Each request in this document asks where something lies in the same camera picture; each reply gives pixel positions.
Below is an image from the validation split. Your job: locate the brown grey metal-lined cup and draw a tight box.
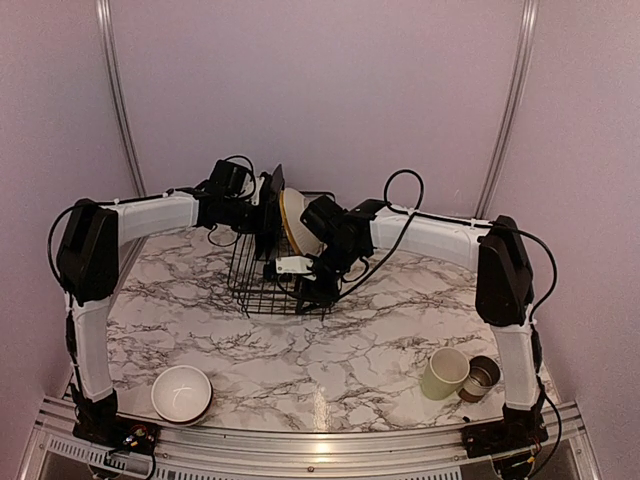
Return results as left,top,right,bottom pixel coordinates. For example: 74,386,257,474
457,355,501,403

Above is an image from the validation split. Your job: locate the light green mug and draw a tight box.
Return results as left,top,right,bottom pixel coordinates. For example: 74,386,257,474
420,347,470,400

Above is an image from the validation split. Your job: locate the black wire dish rack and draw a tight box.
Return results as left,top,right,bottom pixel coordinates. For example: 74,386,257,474
227,187,341,315

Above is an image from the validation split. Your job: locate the aluminium frame rail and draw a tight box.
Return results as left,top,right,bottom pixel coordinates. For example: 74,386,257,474
18,397,602,479

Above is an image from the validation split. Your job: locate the white ceramic bowl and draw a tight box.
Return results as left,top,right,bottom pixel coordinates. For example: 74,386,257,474
150,365,213,424

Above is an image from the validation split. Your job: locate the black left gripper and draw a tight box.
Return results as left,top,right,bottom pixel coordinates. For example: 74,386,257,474
222,196,280,233

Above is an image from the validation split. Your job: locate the yellow polka dot plate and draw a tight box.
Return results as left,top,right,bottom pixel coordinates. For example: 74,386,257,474
279,189,294,246

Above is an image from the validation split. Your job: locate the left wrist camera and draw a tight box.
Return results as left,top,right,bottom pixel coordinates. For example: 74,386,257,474
204,157,262,206

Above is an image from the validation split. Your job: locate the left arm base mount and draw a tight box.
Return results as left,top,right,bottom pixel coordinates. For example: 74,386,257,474
71,385,160,455

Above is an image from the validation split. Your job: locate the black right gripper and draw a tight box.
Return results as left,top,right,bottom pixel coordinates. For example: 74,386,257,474
292,241,363,315

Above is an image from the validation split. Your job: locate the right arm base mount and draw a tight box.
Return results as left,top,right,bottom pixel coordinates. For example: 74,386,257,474
461,396,549,458

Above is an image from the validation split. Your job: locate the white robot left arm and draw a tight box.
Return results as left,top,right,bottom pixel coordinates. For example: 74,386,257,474
55,188,267,403

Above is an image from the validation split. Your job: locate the white square floral plate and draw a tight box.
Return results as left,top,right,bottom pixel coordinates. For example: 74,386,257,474
254,164,285,261

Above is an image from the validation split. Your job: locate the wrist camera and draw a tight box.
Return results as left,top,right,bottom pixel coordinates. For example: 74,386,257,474
204,157,262,206
263,256,316,281

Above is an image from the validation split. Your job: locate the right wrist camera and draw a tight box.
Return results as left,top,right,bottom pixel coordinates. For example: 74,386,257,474
263,256,316,281

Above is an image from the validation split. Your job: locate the round brown rim floral plate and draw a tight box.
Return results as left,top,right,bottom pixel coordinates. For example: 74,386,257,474
285,187,323,256

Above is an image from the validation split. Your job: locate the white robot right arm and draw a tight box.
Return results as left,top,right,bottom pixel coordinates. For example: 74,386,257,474
287,197,542,448

